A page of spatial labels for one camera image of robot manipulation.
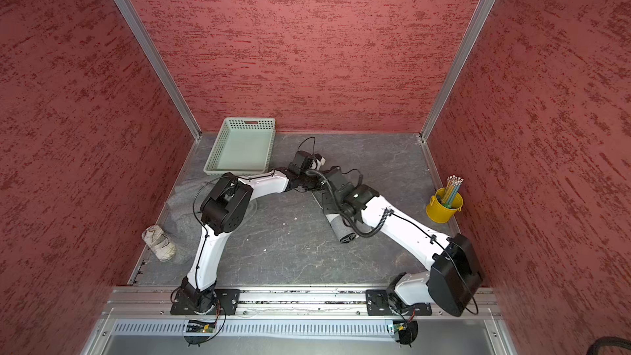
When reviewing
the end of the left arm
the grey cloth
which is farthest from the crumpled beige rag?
the end of the left arm

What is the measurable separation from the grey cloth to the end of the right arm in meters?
0.57

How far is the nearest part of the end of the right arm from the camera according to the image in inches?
22.3

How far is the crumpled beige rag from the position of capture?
83 centimetres

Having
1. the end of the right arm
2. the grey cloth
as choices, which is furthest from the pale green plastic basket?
the end of the right arm

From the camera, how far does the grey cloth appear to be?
83 cm

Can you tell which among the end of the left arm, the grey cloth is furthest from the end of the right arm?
the grey cloth

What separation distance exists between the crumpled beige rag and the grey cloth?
0.05ft

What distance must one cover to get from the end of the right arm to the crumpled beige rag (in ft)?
2.07
